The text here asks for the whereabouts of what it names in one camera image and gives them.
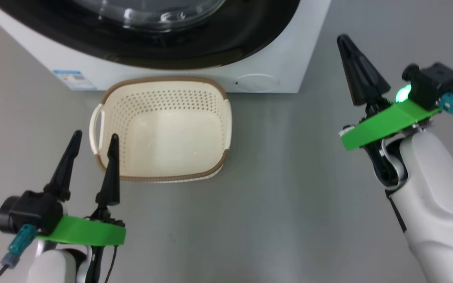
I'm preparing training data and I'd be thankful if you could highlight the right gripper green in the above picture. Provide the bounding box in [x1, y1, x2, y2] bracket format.
[337, 34, 441, 189]

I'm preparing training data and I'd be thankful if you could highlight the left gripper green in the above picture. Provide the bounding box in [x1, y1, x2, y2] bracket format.
[36, 130, 127, 283]

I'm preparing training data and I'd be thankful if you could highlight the black washing machine door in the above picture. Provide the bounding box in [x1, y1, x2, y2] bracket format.
[0, 0, 301, 70]

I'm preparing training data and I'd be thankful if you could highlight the white front-load washing machine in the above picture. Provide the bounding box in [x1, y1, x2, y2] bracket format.
[0, 0, 331, 94]

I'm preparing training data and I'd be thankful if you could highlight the cream perforated laundry basket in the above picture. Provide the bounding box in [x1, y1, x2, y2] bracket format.
[89, 77, 233, 182]

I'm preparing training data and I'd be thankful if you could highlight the blue energy label sticker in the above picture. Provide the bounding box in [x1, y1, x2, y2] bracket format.
[53, 70, 97, 91]

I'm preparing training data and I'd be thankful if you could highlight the round white filter cover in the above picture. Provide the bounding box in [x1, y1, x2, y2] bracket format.
[234, 74, 280, 93]

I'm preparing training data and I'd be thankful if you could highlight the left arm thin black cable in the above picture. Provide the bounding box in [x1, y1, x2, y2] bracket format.
[87, 246, 118, 283]

